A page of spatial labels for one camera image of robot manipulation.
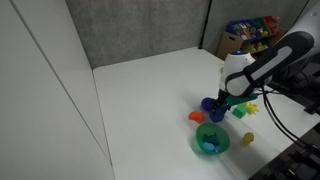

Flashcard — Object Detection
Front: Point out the yellow toy duck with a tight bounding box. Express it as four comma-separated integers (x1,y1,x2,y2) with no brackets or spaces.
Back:
240,131,256,147

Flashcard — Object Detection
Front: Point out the green translucent plastic bowl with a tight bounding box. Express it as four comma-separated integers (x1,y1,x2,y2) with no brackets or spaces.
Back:
195,122,231,156

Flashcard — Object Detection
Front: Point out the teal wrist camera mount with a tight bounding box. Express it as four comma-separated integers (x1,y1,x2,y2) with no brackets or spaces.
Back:
225,93,260,108

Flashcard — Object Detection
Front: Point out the blue storage bin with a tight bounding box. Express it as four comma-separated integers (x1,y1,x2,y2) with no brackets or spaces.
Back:
225,19,265,42

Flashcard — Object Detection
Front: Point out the light blue toy block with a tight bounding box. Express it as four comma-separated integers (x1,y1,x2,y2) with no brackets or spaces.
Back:
203,142,222,154

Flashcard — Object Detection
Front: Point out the black table clamp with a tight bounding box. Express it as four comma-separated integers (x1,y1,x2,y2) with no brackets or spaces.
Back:
303,101,320,116

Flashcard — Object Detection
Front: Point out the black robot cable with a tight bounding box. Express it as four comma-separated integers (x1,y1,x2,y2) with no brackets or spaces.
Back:
264,87,320,148
261,87,320,152

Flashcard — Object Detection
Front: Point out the orange toy block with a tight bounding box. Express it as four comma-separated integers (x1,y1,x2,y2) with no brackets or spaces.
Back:
188,110,205,124

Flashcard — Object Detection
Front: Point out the green storage bin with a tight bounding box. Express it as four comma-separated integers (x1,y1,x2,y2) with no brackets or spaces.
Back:
253,17,273,38

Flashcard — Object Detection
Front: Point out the yellow storage bin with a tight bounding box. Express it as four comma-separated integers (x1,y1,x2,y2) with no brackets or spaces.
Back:
240,40,270,55

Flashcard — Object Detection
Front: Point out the red storage bin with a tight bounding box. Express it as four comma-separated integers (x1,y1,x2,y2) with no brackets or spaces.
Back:
262,15,282,35

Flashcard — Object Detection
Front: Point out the yellow spiky star toy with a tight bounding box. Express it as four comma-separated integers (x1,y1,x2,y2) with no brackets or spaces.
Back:
246,102,260,116

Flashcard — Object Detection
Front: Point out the purple toy ball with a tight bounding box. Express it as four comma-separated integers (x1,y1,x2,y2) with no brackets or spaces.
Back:
200,96,215,113

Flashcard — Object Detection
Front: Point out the teal toy block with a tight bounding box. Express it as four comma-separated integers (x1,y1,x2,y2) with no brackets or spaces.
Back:
202,132,221,146

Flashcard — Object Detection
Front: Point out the black equipment beside table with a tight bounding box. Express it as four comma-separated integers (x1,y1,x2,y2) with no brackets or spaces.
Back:
248,122,320,180

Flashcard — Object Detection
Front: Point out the wooden toy storage shelf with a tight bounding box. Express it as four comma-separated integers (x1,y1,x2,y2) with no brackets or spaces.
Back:
216,15,287,63

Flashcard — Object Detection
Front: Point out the black vertical pole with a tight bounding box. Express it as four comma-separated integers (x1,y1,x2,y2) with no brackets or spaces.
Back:
198,0,213,51

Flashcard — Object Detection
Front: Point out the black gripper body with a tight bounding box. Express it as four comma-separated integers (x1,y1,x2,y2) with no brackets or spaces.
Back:
215,89,232,107

